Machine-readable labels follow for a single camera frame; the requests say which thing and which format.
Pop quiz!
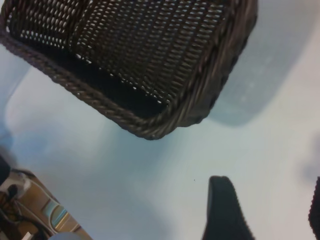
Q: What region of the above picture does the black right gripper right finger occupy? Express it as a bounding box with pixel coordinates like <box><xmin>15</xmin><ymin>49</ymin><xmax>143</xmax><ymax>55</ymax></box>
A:
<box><xmin>308</xmin><ymin>176</ymin><xmax>320</xmax><ymax>233</ymax></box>

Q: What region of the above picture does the dark brown wicker basket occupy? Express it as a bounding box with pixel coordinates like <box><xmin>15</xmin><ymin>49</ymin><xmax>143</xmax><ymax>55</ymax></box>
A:
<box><xmin>0</xmin><ymin>0</ymin><xmax>258</xmax><ymax>141</ymax></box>

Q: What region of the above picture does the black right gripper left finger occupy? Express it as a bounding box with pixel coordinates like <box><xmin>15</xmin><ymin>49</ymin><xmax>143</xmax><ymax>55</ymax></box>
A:
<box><xmin>201</xmin><ymin>175</ymin><xmax>255</xmax><ymax>240</ymax></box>

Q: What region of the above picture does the beige wooden furniture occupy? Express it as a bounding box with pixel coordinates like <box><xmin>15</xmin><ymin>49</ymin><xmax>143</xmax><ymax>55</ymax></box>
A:
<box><xmin>0</xmin><ymin>168</ymin><xmax>85</xmax><ymax>240</ymax></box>

